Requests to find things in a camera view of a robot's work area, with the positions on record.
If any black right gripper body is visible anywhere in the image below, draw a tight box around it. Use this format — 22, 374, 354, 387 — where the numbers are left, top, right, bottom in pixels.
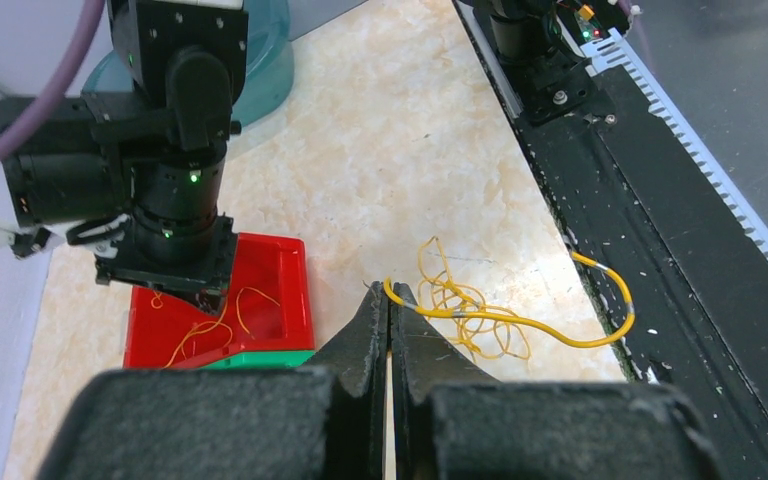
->
95, 216, 237, 313

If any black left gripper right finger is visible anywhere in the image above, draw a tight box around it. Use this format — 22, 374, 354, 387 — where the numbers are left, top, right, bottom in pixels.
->
390, 283, 722, 479

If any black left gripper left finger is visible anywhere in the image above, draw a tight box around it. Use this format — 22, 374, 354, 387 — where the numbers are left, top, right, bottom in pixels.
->
37, 282, 388, 479

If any yellow cable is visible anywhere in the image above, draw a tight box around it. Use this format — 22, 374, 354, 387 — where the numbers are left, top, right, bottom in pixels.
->
382, 251, 637, 350
150, 286, 283, 370

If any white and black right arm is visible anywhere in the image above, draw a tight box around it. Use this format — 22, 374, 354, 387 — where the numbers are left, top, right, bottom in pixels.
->
0, 1, 249, 315

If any green plastic bin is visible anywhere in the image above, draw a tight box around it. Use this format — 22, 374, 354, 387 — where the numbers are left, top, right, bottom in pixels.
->
203, 350, 314, 370

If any red plastic bin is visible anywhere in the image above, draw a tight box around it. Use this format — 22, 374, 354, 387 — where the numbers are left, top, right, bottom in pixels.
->
123, 233, 314, 369

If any teal transparent plastic basin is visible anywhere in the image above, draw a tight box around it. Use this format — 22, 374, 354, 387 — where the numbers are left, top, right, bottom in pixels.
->
82, 0, 295, 127

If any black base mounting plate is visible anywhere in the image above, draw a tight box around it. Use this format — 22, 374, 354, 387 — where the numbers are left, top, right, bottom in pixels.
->
456, 1, 768, 479

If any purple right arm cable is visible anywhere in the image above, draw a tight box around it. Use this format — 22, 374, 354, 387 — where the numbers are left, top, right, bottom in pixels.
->
0, 0, 107, 234

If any white slotted cable duct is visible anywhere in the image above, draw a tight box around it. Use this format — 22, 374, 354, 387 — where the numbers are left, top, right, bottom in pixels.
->
581, 29, 768, 262

